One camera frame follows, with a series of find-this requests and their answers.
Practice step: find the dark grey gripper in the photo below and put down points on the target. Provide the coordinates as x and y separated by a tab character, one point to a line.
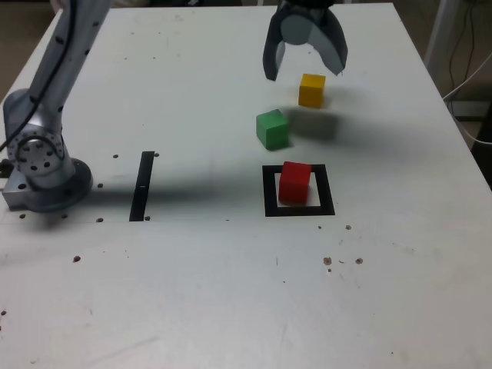
305	10

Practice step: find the yellow cube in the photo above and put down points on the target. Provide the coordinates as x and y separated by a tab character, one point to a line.
311	91

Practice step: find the green cube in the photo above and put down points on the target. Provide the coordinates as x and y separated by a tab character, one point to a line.
272	130

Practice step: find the red cube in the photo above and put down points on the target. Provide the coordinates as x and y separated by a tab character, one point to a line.
294	184

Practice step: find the black tape square outline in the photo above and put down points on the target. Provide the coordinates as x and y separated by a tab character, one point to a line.
326	192

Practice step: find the black box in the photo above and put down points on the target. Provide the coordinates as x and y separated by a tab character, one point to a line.
473	108

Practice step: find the black tape strip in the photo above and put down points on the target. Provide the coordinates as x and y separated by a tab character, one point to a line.
141	184

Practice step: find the white metal post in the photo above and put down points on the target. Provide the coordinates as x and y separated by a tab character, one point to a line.
442	27

